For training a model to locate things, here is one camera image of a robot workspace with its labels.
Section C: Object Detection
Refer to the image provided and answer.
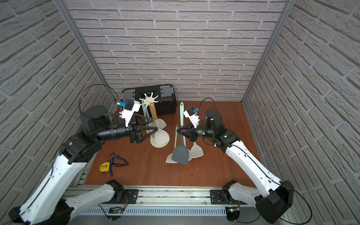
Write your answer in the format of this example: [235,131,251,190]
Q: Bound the cream slotted turner wooden handle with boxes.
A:
[190,142,204,159]

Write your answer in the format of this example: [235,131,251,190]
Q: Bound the cream utensil rack stand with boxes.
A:
[141,93,170,148]

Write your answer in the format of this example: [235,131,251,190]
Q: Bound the grey spatula green handle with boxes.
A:
[172,102,188,165]

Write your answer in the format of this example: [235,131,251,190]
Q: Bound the cream spatula green handle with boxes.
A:
[166,125,178,164]

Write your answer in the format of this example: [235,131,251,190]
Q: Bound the cream spatula wooden handle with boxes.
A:
[183,140,192,161]

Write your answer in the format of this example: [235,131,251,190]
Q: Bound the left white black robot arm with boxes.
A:
[8,101,158,225]

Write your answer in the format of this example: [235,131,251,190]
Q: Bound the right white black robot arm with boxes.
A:
[177,107,297,224]

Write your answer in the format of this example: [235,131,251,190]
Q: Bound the black plastic toolbox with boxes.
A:
[120,84,178,116]

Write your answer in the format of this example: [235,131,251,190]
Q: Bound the yellow tape measure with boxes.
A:
[99,161,110,173]

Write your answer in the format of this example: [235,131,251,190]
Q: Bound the cream spoon green handle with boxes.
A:
[142,97,152,117]

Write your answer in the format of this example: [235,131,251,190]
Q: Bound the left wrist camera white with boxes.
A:
[117,98,141,127]

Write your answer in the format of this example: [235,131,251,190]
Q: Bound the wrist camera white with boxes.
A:
[117,98,141,127]
[183,107,200,128]

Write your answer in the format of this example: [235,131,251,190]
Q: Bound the cream ladle wooden handle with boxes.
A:
[150,103,170,148]

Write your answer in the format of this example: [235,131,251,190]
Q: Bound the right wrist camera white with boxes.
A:
[183,107,200,128]

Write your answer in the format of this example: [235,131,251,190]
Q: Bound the blue handled pliers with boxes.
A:
[109,152,129,177]

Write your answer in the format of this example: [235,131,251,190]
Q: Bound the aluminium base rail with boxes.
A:
[60,185,290,217]

